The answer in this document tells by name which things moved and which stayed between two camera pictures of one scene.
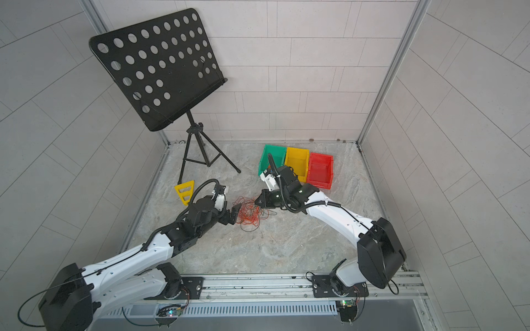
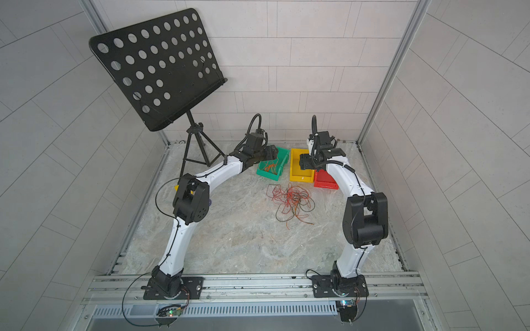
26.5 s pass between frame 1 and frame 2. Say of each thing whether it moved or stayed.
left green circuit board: stayed
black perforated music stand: stayed
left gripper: moved
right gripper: moved
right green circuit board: stayed
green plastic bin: stayed
